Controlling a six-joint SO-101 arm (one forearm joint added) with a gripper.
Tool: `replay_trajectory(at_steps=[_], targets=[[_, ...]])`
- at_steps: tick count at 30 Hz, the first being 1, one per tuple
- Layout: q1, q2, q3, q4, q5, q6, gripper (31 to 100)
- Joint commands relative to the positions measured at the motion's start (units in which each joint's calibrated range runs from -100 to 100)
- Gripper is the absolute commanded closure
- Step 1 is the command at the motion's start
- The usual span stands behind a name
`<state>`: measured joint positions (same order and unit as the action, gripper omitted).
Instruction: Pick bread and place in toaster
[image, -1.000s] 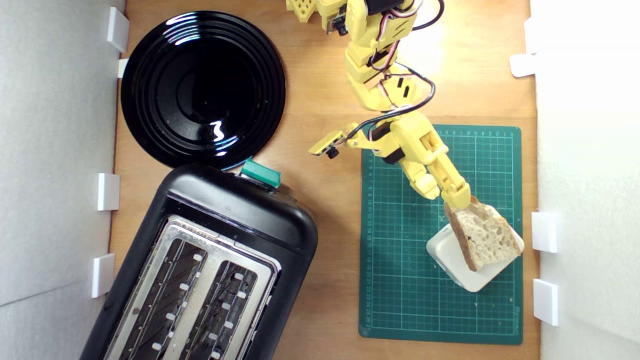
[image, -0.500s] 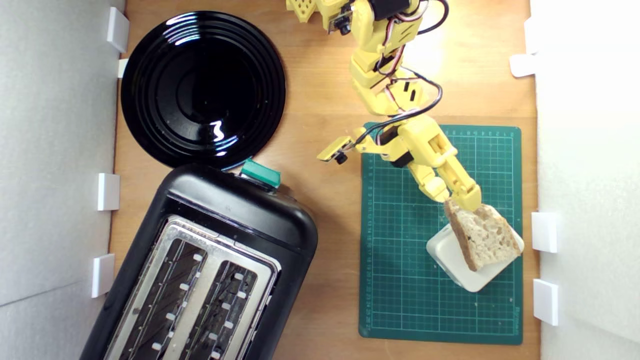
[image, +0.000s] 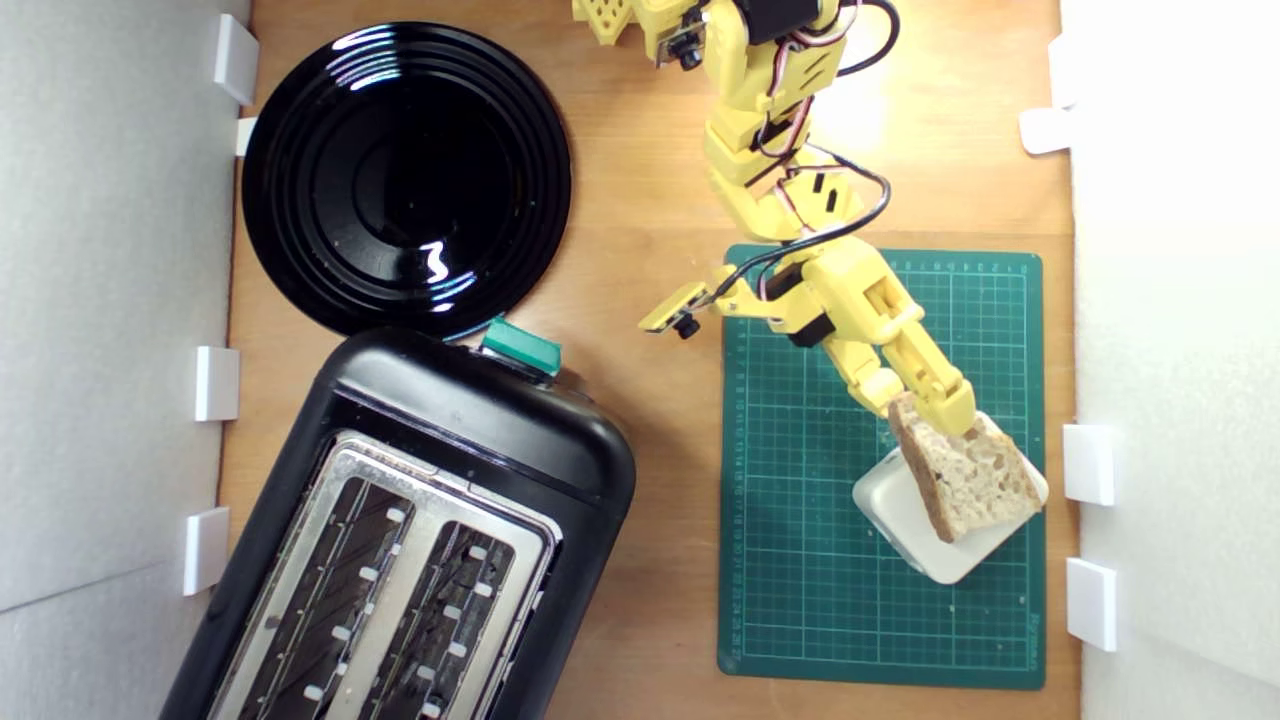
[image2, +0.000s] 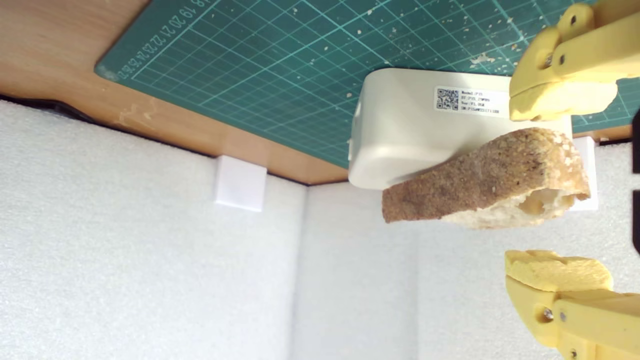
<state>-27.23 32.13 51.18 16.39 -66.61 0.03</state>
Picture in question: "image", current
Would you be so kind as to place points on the black two-slot toaster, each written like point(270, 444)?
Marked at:
point(580, 480)

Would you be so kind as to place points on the brown bread slice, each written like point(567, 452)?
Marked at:
point(970, 485)

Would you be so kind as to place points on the yellow wrist camera mount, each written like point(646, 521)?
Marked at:
point(675, 308)

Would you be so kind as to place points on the black round plate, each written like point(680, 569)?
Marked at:
point(400, 190)

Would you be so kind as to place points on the white square block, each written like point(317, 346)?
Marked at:
point(925, 550)

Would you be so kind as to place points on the white wall clip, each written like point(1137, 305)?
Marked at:
point(1045, 130)
point(237, 58)
point(1088, 463)
point(1062, 70)
point(1091, 603)
point(245, 136)
point(217, 383)
point(207, 550)

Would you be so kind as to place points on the green cutting mat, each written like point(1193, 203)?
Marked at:
point(800, 520)

